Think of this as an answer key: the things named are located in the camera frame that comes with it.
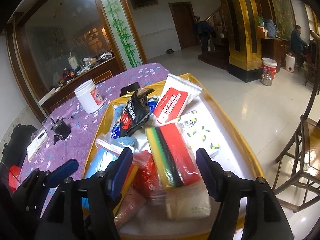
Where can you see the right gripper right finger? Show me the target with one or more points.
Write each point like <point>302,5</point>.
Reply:
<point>264,217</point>

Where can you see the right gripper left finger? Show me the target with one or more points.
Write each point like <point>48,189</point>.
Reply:
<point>83,209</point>

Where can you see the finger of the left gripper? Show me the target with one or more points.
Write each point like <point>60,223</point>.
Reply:
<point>55,178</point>

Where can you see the blue red sponge pack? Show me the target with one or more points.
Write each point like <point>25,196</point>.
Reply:
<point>120,171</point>

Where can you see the large red plastic bag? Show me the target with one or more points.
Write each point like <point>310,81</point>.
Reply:
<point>146,180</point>

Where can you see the light blue knit cloth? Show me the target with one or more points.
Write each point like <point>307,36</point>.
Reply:
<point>123,142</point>

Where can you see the yellow red sponge pack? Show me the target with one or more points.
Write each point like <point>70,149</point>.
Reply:
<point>174,160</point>

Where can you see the black foil snack bag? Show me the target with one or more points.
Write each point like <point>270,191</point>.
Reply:
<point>135,113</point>

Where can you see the lemon print tissue pack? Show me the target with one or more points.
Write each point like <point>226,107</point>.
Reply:
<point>199,131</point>

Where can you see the red white zip pouch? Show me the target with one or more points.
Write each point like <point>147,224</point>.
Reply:
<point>176,95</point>

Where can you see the dark blue towel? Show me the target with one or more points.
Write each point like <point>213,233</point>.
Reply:
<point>117,113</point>

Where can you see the small white blue tissue pack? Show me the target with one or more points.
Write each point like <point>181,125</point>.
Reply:
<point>152,103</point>

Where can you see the white paper notepad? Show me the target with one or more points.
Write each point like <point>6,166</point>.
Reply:
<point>36,143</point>

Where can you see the red plastic bag on chair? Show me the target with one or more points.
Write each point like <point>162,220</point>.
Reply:
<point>14,175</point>

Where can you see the purple floral tablecloth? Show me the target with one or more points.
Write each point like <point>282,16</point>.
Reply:
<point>84,126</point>

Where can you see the black backpack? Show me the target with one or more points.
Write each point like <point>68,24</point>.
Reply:
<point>15,150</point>

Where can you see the wooden chair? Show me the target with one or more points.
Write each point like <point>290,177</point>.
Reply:
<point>303,149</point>

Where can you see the black round motor device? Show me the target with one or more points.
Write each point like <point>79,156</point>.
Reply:
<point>61,130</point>

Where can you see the clear plastic cup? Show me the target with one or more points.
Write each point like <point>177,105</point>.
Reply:
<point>48,123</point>

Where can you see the white plastic jar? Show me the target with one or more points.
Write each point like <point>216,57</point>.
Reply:
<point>89,97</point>

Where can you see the yellow rimmed white tray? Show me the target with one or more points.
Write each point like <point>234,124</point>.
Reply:
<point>235,155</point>

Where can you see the black smartphone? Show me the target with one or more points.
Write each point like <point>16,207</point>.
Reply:
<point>129,88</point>

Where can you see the wooden cabinet counter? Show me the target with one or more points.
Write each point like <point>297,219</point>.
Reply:
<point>101,72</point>

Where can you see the metal kettle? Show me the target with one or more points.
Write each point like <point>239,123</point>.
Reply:
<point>266,79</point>

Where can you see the red white bucket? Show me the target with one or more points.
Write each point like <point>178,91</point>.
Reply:
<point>269,66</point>

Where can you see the white cylindrical appliance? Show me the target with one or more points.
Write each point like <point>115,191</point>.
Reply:
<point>290,63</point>

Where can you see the bamboo painted pillar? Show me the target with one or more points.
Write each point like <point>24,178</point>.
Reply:
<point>122,33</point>

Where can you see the seated person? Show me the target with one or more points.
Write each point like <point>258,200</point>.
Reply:
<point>298,45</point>

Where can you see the standing person in dark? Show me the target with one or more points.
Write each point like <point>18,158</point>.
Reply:
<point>203,30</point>

